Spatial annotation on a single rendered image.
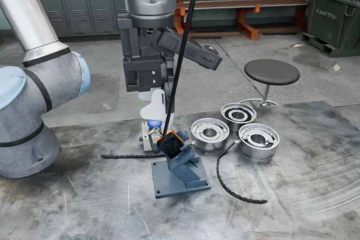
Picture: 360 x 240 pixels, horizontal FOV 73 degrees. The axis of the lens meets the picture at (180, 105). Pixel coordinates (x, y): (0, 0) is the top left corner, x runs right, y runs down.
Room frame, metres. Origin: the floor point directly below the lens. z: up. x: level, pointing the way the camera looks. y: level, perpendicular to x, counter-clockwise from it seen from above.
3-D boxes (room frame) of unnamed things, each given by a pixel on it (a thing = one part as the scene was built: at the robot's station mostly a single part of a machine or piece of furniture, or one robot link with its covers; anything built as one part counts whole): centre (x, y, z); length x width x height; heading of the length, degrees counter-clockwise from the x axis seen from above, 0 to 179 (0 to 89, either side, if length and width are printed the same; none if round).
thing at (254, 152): (0.50, -0.21, 0.82); 0.10 x 0.10 x 0.04
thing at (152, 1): (0.38, 0.04, 1.20); 0.08 x 0.08 x 0.05
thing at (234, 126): (0.60, -0.18, 0.82); 0.10 x 0.10 x 0.04
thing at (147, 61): (0.38, 0.05, 1.12); 0.09 x 0.08 x 0.12; 101
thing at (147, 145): (0.52, 0.07, 0.82); 0.08 x 0.07 x 0.05; 99
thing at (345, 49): (3.35, -2.21, 0.35); 1.04 x 0.74 x 0.70; 9
